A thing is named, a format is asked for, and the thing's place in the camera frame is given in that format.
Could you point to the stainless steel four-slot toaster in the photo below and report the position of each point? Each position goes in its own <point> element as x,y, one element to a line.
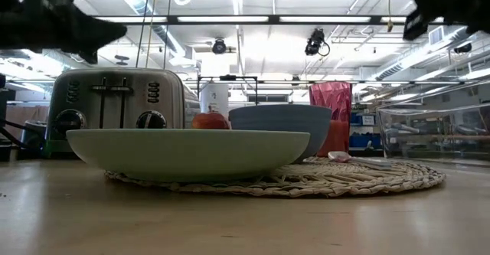
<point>122,94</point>

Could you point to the black overhead light bar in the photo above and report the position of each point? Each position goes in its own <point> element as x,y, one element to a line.
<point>273,19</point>

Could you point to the blue bin shelving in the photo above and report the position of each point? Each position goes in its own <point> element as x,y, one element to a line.
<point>363,140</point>

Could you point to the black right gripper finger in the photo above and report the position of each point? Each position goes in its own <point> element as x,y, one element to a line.
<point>415,25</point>

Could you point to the clear plastic container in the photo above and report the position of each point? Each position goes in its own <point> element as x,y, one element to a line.
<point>428,132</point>

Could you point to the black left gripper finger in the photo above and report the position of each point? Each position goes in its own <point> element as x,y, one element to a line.
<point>91,57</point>
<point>95,31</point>

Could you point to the round woven straw placemat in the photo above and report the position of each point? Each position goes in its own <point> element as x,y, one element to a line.
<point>344,180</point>

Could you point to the red plastic tumbler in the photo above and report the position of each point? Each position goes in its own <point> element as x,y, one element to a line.
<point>333,98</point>

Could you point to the red apple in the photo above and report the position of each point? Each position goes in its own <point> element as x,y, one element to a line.
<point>210,121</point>

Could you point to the white cylindrical tank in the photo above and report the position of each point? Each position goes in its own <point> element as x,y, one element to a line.
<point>213,96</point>

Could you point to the black ceiling camera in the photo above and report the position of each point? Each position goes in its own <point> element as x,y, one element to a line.
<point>219,47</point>
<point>463,48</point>
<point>314,42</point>

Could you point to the grey trash bin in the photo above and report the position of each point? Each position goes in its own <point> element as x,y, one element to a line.
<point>34,132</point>

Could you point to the pale green plate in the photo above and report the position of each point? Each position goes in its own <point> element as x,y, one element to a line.
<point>187,153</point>

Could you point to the blue bowl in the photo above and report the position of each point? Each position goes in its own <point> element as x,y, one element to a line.
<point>283,119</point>

